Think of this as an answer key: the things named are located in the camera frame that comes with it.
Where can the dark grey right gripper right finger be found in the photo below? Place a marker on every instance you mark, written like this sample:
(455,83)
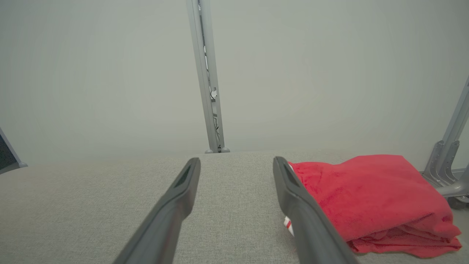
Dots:
(307,223)

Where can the grey metal partition post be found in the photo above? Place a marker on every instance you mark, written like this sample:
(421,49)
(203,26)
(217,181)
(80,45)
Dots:
(207,73)

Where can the red and white shirt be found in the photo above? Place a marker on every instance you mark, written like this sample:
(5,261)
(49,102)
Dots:
(366,190)

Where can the grey metal bracketed frame leg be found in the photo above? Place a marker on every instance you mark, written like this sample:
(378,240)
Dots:
(452,154)

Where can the grey fabric sofa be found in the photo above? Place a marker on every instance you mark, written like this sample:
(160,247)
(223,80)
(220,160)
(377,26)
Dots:
(91,205)

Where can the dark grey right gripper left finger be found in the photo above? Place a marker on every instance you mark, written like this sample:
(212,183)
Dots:
(172,209)

